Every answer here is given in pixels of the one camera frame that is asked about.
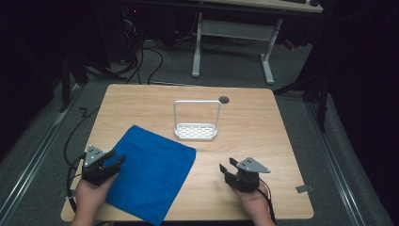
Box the computer tower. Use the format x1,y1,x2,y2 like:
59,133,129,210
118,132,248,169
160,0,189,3
97,4,145,64

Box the white-legged desk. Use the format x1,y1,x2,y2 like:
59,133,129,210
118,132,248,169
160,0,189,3
131,0,324,86

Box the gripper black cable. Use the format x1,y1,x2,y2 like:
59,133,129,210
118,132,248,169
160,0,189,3
258,178,278,226
63,106,102,213

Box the blue cloth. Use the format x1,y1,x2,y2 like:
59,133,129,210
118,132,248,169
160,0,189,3
104,124,198,226

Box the white towel rack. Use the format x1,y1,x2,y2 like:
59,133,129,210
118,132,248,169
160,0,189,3
172,99,223,141

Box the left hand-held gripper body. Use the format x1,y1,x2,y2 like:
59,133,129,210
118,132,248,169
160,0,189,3
81,144,121,186

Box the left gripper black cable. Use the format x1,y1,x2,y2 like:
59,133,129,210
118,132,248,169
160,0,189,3
63,106,102,213

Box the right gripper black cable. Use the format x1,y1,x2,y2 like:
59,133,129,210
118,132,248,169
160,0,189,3
258,178,278,226

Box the person's right hand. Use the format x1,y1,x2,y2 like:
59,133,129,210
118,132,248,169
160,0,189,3
231,181,271,218

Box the person's left hand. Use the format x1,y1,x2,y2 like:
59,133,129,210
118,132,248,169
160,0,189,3
74,172,120,218

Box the grey tape piece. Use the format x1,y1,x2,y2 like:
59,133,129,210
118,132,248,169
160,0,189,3
295,184,314,194

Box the black floor cables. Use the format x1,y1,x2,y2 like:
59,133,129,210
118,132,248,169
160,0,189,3
119,18,165,86

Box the black stand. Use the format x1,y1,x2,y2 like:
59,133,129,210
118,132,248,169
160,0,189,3
57,55,127,113
273,40,334,133

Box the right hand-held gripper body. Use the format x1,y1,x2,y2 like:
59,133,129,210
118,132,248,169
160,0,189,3
224,156,271,193

